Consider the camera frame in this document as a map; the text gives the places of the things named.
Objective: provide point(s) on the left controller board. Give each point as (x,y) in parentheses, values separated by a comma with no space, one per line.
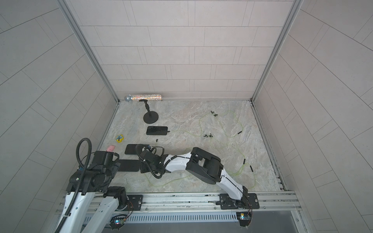
(118,221)

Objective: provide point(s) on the black round microphone stand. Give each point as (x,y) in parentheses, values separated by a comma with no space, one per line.
(151,116)

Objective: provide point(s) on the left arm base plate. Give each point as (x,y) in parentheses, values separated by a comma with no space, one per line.
(130,203)

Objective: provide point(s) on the right controller board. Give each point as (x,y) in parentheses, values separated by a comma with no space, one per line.
(244,218)

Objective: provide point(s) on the yellow tree eraser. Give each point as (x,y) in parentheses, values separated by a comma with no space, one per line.
(119,138)

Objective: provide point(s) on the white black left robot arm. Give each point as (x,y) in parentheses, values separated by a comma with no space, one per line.
(82,189)

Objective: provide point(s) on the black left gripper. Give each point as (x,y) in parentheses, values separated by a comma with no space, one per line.
(115,165)

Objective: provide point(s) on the blue-edged smartphone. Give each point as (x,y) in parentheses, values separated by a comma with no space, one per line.
(129,165)
(134,149)

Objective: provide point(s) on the pink eraser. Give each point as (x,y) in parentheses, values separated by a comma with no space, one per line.
(110,148)

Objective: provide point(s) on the glitter handheld microphone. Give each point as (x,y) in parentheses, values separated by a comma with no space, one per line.
(139,97)

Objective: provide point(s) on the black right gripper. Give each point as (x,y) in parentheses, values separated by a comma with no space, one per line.
(143,165)

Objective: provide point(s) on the far black smartphone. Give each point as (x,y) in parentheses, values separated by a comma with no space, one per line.
(157,130)

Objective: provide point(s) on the aluminium front rail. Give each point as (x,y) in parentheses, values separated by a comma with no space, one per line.
(203,202)

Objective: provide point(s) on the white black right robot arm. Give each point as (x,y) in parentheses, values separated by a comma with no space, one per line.
(200,163)

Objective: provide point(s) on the controller board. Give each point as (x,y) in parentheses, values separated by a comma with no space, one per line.
(118,221)
(244,218)

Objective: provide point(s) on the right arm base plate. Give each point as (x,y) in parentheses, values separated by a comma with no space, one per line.
(250,201)

